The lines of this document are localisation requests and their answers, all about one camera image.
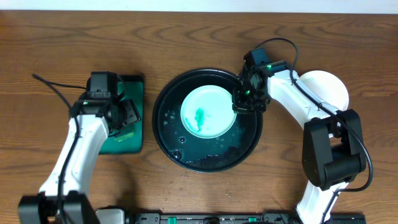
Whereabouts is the green yellow sponge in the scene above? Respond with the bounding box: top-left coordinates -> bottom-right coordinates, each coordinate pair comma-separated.
113,131 -> 134,142

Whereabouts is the mint green stained plate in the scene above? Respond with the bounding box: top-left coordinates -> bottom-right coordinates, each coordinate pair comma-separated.
180,85 -> 236,139

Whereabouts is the white stained plate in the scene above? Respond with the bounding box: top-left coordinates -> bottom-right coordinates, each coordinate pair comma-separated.
300,70 -> 349,111

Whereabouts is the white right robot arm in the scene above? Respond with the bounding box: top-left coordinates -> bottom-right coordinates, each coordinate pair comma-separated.
233,59 -> 374,223

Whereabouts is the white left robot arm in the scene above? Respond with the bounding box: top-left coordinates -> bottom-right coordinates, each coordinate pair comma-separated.
18,99 -> 143,223

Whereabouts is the green rectangular water tray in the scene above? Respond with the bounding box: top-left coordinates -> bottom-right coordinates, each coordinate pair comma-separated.
99,75 -> 144,154

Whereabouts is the round black tray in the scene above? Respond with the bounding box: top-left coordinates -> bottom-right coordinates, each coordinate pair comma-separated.
152,68 -> 263,172

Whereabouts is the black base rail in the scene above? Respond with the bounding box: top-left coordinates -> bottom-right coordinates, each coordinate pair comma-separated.
93,207 -> 366,224

